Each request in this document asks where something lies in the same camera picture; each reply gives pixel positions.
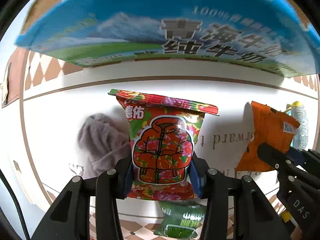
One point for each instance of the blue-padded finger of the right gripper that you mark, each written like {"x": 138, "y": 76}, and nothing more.
{"x": 277, "y": 159}

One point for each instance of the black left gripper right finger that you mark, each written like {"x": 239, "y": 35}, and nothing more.
{"x": 254, "y": 216}

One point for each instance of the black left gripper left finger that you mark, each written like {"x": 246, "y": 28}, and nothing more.
{"x": 68, "y": 216}

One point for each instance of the orange snack pack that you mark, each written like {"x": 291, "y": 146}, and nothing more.
{"x": 273, "y": 127}

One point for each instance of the grey yellow sock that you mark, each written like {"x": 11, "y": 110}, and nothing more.
{"x": 298, "y": 112}

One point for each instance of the green wipes pack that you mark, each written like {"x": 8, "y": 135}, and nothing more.
{"x": 180, "y": 219}

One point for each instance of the red floral wipes pack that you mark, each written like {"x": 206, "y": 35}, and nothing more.
{"x": 163, "y": 133}

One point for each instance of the grey fluffy cloth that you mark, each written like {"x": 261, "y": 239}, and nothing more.
{"x": 103, "y": 143}

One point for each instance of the brown cardboard box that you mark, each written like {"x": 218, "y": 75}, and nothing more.
{"x": 263, "y": 34}

